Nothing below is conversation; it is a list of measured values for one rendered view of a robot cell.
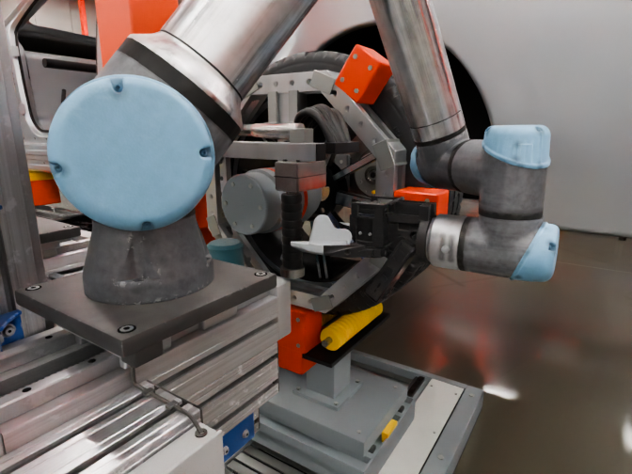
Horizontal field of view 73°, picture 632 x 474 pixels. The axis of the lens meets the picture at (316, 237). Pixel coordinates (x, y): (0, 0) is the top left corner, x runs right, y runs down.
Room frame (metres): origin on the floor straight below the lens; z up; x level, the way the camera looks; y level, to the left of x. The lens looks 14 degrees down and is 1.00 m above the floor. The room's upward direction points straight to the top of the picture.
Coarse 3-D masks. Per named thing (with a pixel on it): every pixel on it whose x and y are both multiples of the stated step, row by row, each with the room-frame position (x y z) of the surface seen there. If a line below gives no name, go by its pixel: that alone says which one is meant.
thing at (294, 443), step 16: (272, 416) 1.12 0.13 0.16; (400, 416) 1.10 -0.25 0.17; (272, 432) 1.05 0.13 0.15; (288, 432) 1.06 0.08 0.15; (304, 432) 1.05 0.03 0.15; (384, 432) 1.02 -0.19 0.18; (400, 432) 1.09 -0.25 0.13; (272, 448) 1.05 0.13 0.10; (288, 448) 1.02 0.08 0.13; (304, 448) 0.99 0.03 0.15; (320, 448) 1.00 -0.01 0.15; (336, 448) 0.99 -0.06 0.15; (384, 448) 0.99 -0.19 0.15; (304, 464) 0.99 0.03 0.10; (320, 464) 0.96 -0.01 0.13; (336, 464) 0.93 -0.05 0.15; (352, 464) 0.94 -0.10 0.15; (368, 464) 0.91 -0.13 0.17; (384, 464) 0.99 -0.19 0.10
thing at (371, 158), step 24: (312, 96) 1.14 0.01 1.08; (264, 120) 1.18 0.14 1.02; (240, 168) 1.20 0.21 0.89; (336, 168) 1.07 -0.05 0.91; (360, 168) 1.02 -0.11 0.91; (336, 192) 1.04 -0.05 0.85; (312, 216) 1.08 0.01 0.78; (336, 216) 1.04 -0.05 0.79; (264, 240) 1.19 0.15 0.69; (312, 264) 1.18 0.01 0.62; (336, 264) 1.20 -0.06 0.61
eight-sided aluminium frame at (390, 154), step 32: (256, 96) 1.06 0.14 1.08; (352, 128) 0.89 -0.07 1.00; (384, 128) 0.90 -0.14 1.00; (224, 160) 1.15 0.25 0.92; (384, 160) 0.85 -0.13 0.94; (384, 192) 0.86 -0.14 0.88; (224, 224) 1.13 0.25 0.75; (256, 256) 1.11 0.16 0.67; (320, 288) 0.99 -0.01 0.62; (352, 288) 0.89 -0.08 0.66
